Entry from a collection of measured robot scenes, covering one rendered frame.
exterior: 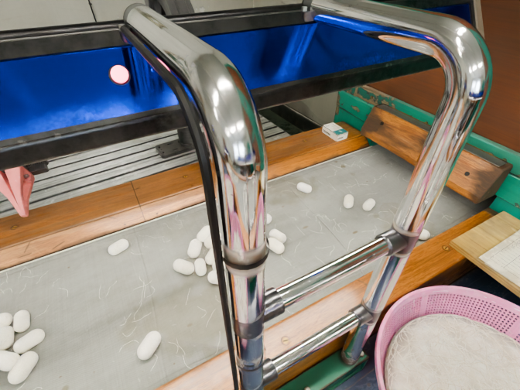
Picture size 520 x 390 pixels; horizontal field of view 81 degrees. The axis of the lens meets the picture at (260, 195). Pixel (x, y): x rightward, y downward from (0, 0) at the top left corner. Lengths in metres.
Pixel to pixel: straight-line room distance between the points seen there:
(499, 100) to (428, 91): 0.13
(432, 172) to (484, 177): 0.42
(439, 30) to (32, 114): 0.25
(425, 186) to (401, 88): 0.56
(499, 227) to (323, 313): 0.36
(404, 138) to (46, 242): 0.72
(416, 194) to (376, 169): 0.52
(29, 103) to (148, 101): 0.07
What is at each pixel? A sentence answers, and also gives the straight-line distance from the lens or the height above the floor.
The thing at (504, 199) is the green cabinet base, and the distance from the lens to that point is 0.71.
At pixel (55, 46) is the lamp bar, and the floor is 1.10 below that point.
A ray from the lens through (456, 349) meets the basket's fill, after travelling 0.53.
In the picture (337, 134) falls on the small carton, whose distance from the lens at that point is 0.79.
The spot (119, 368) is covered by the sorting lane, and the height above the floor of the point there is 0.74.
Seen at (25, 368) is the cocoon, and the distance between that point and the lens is 0.51.
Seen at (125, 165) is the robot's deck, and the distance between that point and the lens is 0.95.
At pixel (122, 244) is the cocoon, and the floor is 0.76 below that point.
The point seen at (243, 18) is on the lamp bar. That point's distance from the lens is 0.28.
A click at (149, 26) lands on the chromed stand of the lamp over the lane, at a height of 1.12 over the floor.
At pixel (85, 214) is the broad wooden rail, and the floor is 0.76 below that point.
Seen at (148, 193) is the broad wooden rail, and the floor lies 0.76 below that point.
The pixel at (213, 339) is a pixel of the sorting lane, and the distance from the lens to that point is 0.46.
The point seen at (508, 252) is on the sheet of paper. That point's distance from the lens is 0.62.
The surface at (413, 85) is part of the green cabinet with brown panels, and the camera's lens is 0.77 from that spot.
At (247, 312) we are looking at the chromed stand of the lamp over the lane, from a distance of 0.19.
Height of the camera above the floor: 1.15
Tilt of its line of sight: 40 degrees down
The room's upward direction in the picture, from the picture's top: straight up
